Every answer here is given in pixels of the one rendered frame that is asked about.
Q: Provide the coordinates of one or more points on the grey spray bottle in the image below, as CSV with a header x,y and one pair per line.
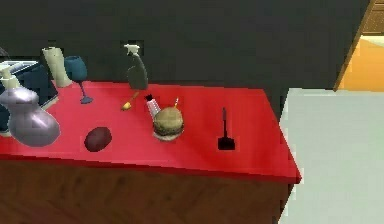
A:
x,y
136,73

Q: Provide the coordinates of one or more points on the blue wineglass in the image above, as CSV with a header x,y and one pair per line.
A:
x,y
77,70

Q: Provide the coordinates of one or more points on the cream paper towel roll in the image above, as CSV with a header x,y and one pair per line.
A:
x,y
57,66

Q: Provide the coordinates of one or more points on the red topped wooden counter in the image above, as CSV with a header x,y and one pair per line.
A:
x,y
206,140

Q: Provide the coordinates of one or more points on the dark red potato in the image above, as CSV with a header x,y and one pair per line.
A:
x,y
97,139

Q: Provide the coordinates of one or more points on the brown burger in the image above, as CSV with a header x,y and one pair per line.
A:
x,y
168,124

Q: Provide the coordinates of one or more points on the cream soap dispenser bottle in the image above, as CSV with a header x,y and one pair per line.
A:
x,y
8,78

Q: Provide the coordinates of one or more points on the black spatula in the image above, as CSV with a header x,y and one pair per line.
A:
x,y
226,136

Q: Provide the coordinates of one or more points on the silver kettle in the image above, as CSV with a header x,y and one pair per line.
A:
x,y
29,120

